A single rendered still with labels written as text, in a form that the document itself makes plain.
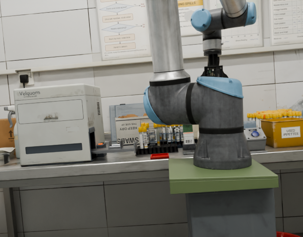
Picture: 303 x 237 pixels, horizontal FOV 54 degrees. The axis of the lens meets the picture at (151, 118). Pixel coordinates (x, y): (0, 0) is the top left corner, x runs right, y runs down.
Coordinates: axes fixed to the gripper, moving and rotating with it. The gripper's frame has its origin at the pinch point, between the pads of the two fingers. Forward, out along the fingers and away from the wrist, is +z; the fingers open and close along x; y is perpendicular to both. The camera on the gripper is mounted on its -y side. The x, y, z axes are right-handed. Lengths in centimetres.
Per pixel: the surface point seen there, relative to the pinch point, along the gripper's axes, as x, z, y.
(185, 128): -11.6, 10.1, 5.7
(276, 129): 22.4, 11.4, 8.3
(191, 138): -9.3, 13.5, 10.5
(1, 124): -104, 7, -8
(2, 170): -79, 22, 27
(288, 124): 26.6, 9.8, 7.7
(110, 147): -39.8, 15.7, 16.9
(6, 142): -102, 16, -8
